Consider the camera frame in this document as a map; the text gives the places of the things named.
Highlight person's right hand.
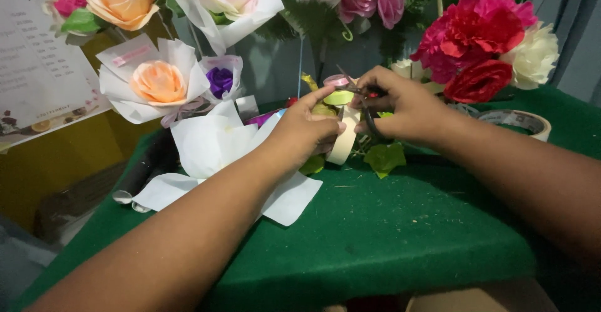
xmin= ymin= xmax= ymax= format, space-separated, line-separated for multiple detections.
xmin=350 ymin=65 xmax=452 ymax=145

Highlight person's left hand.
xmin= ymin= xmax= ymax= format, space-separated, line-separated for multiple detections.
xmin=262 ymin=86 xmax=347 ymax=170

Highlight black handled scissors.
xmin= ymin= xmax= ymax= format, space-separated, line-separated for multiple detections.
xmin=335 ymin=65 xmax=391 ymax=140

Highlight cream masking tape roll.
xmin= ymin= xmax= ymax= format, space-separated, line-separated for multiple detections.
xmin=326 ymin=105 xmax=362 ymax=166

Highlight small yellow-green leaf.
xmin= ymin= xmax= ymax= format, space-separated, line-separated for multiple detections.
xmin=299 ymin=154 xmax=326 ymax=177

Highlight purple ribbon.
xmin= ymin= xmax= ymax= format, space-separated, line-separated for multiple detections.
xmin=243 ymin=109 xmax=282 ymax=127

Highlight yellow ribbon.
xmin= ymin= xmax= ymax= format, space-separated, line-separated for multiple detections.
xmin=300 ymin=72 xmax=321 ymax=93

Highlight green artificial leaf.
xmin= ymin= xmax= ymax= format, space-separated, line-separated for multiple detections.
xmin=363 ymin=142 xmax=407 ymax=180

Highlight light green tape roll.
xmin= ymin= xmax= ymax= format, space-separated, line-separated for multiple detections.
xmin=323 ymin=90 xmax=356 ymax=106

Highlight pink ribbon roll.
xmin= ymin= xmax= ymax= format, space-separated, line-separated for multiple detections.
xmin=322 ymin=74 xmax=351 ymax=87

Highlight white paper wrapped bouquet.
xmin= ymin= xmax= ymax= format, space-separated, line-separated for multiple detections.
xmin=131 ymin=100 xmax=325 ymax=227

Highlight purple rose in white wrap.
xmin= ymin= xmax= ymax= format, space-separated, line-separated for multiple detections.
xmin=199 ymin=55 xmax=244 ymax=104

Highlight red and cream flower bunch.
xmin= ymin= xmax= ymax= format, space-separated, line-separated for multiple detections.
xmin=391 ymin=0 xmax=560 ymax=105

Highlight dark green fern leaves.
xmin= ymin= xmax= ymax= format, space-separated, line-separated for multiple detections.
xmin=256 ymin=0 xmax=357 ymax=49

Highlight clear tape roll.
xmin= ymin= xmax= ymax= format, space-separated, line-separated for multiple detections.
xmin=475 ymin=109 xmax=553 ymax=143

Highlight green felt cloth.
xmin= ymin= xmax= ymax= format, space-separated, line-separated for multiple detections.
xmin=9 ymin=86 xmax=601 ymax=312

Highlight peach rose in white wrap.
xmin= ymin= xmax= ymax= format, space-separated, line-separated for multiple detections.
xmin=96 ymin=34 xmax=212 ymax=128

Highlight black paper roll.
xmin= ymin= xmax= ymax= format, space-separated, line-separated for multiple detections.
xmin=112 ymin=128 xmax=181 ymax=205

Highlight printed paper sheet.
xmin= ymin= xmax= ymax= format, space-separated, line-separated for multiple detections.
xmin=0 ymin=0 xmax=113 ymax=153

